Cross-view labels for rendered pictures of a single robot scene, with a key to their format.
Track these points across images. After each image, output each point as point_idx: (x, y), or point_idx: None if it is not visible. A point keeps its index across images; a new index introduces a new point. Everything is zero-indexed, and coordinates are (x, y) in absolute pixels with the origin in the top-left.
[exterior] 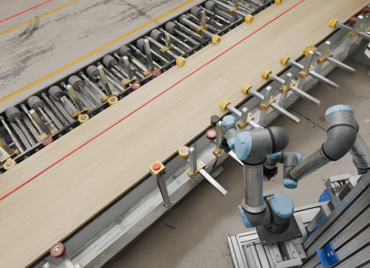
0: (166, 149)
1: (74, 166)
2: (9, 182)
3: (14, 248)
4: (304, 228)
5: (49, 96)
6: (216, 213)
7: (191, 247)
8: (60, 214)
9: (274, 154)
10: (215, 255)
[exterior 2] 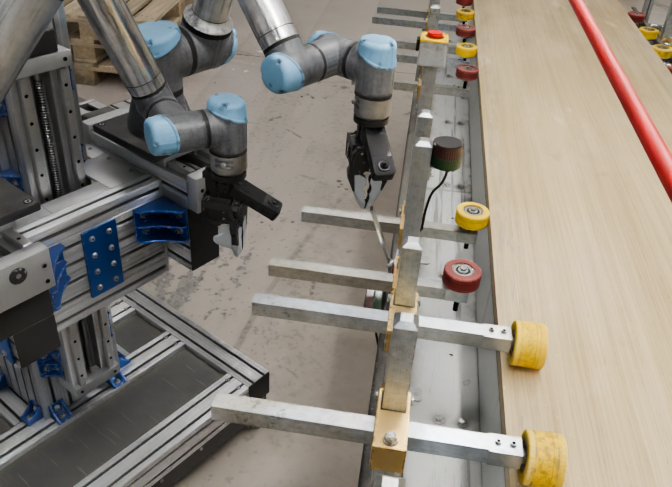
0: (510, 199)
1: (613, 123)
2: (649, 83)
3: (516, 57)
4: (90, 175)
5: None
6: (340, 469)
7: (335, 377)
8: (523, 86)
9: (219, 93)
10: (277, 392)
